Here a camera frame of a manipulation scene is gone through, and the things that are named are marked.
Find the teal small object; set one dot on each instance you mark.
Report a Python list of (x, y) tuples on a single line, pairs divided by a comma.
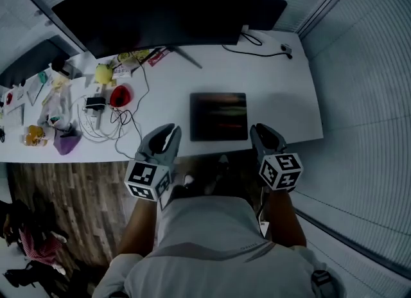
[(43, 77)]

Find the purple cloth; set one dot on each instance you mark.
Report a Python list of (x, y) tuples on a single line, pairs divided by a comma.
[(65, 142)]

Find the black mouse pad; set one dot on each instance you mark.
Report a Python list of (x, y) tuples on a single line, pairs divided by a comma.
[(218, 117)]

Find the person's white shirt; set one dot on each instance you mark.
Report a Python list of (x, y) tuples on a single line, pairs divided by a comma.
[(212, 251)]

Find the clear plastic bag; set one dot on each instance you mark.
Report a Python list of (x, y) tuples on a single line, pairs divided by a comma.
[(56, 104)]

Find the small white box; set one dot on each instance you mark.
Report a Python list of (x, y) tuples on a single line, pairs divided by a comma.
[(122, 70)]

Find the dark monitor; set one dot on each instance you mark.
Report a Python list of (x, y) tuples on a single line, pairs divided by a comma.
[(29, 62)]

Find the grey monitor stand leg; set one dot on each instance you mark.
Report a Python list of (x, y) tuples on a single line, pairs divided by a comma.
[(186, 56)]

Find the person's right shoe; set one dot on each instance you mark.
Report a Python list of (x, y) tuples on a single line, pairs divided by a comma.
[(223, 162)]

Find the yellow snack packet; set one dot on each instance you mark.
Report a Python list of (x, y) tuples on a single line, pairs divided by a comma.
[(135, 55)]

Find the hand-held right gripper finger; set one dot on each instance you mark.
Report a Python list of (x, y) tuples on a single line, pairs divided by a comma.
[(274, 137), (255, 141)]

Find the red checkered cloth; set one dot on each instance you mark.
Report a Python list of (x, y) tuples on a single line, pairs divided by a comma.
[(41, 245)]

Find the person's shoe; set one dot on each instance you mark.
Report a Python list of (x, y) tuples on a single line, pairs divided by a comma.
[(223, 162), (188, 180)]

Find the yellow plush toy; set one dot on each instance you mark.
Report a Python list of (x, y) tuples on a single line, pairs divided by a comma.
[(103, 72)]

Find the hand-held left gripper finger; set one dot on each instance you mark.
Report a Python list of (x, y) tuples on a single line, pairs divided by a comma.
[(151, 137), (175, 142)]

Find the orange drink bottle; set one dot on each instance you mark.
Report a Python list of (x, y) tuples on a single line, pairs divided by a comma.
[(35, 135)]

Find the red snack packet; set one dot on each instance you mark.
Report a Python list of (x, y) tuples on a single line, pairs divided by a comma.
[(158, 57)]

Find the large black monitor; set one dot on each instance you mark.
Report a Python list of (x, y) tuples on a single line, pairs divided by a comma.
[(154, 11)]

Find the person's left shoe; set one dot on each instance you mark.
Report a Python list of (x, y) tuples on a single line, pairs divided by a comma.
[(188, 180)]

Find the small black screen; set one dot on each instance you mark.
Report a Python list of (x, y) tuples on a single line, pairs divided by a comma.
[(268, 12)]

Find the white desk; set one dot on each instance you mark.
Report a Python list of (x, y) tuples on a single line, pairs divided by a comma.
[(276, 97)]

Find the white power strip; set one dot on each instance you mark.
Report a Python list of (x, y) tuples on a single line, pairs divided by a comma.
[(91, 120)]

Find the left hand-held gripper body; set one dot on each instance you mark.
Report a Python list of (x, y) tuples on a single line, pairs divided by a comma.
[(141, 174)]

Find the person's right forearm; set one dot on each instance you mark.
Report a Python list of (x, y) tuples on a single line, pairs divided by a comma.
[(285, 219)]

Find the small red object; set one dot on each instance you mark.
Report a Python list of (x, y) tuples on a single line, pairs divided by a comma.
[(9, 97)]

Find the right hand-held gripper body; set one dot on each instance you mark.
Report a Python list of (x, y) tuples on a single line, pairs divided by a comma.
[(281, 171)]

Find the red computer mouse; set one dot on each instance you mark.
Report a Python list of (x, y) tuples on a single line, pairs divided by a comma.
[(120, 95)]

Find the black charger block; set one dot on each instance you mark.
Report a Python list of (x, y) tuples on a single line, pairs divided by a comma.
[(95, 101)]

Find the person's left forearm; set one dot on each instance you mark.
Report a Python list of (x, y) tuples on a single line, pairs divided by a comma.
[(138, 226)]

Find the white power adapter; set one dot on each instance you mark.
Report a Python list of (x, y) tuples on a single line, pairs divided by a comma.
[(285, 47)]

